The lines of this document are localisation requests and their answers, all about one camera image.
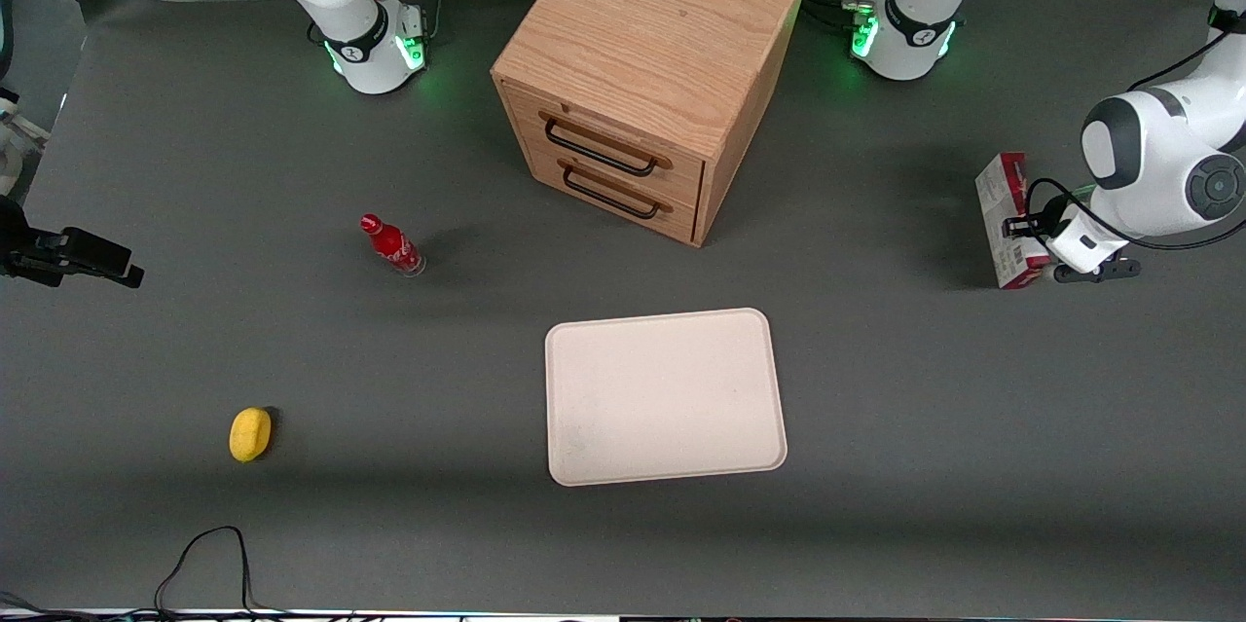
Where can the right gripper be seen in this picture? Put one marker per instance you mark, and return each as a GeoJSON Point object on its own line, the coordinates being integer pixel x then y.
{"type": "Point", "coordinates": [29, 246]}

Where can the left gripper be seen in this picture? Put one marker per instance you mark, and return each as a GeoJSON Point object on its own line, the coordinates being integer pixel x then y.
{"type": "Point", "coordinates": [1034, 222]}

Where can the red cookie box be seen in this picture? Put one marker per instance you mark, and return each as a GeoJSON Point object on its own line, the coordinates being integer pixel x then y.
{"type": "Point", "coordinates": [993, 194]}

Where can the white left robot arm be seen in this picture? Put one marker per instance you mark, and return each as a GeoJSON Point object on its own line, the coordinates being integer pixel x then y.
{"type": "Point", "coordinates": [1168, 155]}

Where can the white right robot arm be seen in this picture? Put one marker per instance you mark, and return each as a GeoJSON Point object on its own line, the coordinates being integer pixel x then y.
{"type": "Point", "coordinates": [360, 38]}

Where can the cream plastic tray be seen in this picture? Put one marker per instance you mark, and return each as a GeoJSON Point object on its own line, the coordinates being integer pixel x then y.
{"type": "Point", "coordinates": [662, 398]}

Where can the yellow lemon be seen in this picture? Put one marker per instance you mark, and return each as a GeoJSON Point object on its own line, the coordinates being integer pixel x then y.
{"type": "Point", "coordinates": [249, 434]}

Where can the red cola bottle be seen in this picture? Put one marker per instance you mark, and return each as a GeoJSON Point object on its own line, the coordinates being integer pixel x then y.
{"type": "Point", "coordinates": [392, 245]}

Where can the narrow wooden drawer front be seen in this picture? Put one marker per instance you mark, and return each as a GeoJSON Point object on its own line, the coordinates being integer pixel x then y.
{"type": "Point", "coordinates": [681, 218]}

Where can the wide wooden drawer front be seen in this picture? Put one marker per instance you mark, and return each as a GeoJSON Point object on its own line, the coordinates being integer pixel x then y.
{"type": "Point", "coordinates": [681, 164]}

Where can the wooden drawer cabinet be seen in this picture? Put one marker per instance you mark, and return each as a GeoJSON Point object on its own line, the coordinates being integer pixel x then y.
{"type": "Point", "coordinates": [652, 28]}

